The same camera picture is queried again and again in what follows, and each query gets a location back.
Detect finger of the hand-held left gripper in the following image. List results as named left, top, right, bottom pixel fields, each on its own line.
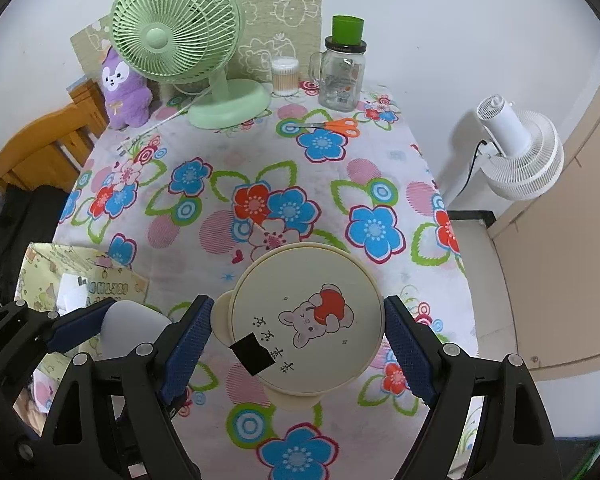
left=0, top=299, right=117, bottom=386
left=0, top=372, right=48, bottom=463

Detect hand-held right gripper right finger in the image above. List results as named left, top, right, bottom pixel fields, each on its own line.
left=382, top=295, right=563, bottom=480

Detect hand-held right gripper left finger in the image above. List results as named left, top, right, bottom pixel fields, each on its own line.
left=42, top=295, right=215, bottom=480

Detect white egg-shaped lamp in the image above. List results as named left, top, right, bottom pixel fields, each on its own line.
left=100, top=300, right=173, bottom=361

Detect yellow patterned gift bag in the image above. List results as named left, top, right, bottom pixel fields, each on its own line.
left=14, top=242, right=151, bottom=321

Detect round cream cartoon lid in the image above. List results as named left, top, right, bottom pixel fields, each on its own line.
left=211, top=242, right=385, bottom=411

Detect black clothing pile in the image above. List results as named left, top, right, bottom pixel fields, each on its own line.
left=0, top=185, right=73, bottom=306

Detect floral tablecloth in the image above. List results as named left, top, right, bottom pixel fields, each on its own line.
left=15, top=80, right=481, bottom=480

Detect beige wooden door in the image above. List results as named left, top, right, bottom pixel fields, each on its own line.
left=485, top=50, right=600, bottom=386

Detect wooden chair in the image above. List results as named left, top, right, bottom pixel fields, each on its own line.
left=0, top=80, right=111, bottom=193

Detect purple plush toy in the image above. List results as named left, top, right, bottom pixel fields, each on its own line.
left=101, top=46, right=153, bottom=131

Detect orange scissors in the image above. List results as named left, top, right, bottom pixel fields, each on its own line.
left=292, top=117, right=362, bottom=138

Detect glass mug jar green lid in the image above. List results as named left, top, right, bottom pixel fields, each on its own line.
left=308, top=15, right=368, bottom=112

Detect cotton swab jar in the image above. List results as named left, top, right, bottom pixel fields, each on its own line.
left=271, top=57, right=301, bottom=97

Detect green desk fan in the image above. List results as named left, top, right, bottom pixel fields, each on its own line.
left=110, top=0, right=272, bottom=129

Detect beige patterned backdrop board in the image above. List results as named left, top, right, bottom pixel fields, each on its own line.
left=70, top=0, right=326, bottom=98

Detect black metal frame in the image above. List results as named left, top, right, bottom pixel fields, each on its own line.
left=447, top=208, right=496, bottom=228

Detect black power cable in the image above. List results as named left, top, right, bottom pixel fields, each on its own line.
left=457, top=137, right=488, bottom=198

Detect white wall fan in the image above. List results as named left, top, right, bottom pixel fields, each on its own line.
left=475, top=94, right=565, bottom=202

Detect white fan cable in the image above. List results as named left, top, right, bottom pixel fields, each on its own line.
left=117, top=105, right=196, bottom=153

